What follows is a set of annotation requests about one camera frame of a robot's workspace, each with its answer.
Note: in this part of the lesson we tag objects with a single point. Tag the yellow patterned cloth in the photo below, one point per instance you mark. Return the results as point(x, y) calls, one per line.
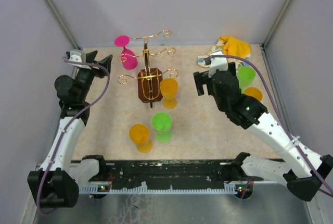
point(228, 45)

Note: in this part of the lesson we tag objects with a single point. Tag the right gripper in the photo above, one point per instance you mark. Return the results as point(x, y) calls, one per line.
point(201, 78)

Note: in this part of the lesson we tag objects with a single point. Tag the green wine glass front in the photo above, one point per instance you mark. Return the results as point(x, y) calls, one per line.
point(161, 123)

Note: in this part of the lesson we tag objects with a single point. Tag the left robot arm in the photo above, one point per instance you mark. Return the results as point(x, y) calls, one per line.
point(53, 185)

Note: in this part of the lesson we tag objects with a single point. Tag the green wine glass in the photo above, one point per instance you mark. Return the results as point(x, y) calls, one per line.
point(245, 76)
point(161, 123)

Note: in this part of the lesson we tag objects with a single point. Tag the orange wine glass front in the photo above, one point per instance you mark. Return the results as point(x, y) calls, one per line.
point(140, 136)

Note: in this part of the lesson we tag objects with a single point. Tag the pink wine glass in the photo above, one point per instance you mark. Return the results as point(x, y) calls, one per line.
point(127, 57)

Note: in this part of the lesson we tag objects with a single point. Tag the orange wine glass by rack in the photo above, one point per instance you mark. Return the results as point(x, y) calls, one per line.
point(169, 88)

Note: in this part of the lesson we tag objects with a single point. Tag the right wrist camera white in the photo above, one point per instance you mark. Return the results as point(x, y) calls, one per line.
point(216, 64)

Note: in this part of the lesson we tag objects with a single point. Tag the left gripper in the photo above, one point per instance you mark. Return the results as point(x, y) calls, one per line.
point(105, 62)

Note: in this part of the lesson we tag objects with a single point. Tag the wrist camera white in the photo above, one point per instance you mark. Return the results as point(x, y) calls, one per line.
point(216, 64)
point(76, 57)

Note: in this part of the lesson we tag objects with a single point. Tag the gold wine glass rack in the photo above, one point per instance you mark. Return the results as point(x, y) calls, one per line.
point(149, 78)

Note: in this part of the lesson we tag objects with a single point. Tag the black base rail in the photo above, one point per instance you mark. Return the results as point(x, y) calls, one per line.
point(204, 176)

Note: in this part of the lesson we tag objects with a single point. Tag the orange wine glass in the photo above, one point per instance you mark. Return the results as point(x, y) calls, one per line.
point(254, 92)
point(140, 136)
point(169, 88)

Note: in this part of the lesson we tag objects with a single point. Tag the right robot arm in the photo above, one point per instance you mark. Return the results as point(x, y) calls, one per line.
point(302, 170)

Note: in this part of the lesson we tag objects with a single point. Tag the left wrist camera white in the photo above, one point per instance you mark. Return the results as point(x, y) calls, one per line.
point(76, 57)

